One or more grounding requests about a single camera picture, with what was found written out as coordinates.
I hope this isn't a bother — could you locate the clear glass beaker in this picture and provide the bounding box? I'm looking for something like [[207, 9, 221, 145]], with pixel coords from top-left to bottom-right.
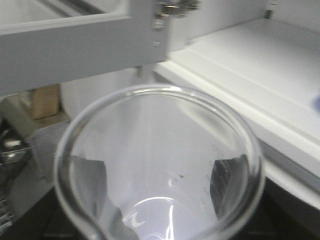
[[54, 84, 265, 240]]

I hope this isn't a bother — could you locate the white cabinet shelf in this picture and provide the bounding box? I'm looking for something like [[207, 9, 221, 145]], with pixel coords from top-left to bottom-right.
[[152, 18, 320, 193]]

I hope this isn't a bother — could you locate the small cardboard box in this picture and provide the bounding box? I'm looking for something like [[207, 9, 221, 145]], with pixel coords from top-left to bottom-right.
[[30, 84, 60, 119]]

